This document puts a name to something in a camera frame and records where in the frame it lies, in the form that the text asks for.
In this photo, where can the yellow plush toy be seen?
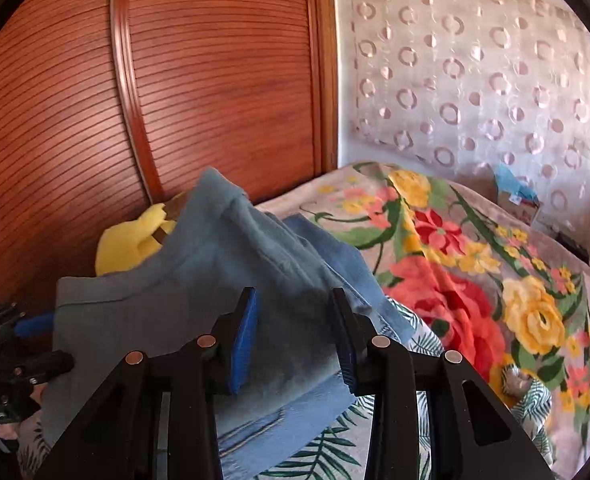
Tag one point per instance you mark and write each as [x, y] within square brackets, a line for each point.
[125, 245]

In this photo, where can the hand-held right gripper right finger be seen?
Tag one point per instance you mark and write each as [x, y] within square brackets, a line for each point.
[347, 360]

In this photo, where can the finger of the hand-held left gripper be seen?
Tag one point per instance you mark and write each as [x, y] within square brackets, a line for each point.
[50, 362]
[35, 325]

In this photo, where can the wooden louvered wardrobe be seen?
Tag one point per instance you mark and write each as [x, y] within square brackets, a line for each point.
[200, 85]

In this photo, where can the grey-blue pants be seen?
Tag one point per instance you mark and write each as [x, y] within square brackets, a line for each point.
[175, 290]

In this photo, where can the small blue box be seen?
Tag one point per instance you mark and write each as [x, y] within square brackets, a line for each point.
[512, 187]

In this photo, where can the stack of folded blue jeans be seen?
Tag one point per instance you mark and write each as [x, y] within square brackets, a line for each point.
[345, 270]

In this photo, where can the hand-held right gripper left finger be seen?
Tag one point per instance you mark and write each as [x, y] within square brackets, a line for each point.
[240, 345]

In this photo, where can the sheer curtain with circles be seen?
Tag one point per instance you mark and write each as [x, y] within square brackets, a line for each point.
[475, 75]

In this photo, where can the floral blanket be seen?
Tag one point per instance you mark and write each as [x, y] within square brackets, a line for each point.
[475, 280]

